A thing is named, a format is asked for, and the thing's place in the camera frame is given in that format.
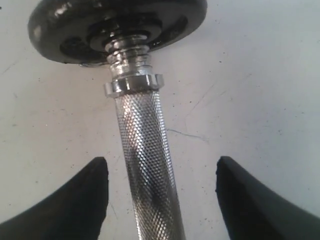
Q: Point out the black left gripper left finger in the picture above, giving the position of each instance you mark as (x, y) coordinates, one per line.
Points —
(76, 211)

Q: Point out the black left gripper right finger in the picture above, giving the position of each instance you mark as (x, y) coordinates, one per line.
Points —
(252, 211)

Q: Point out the chrome threaded dumbbell bar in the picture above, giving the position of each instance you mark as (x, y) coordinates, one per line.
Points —
(135, 89)

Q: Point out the black weight plate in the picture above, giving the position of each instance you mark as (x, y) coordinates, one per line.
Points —
(77, 31)

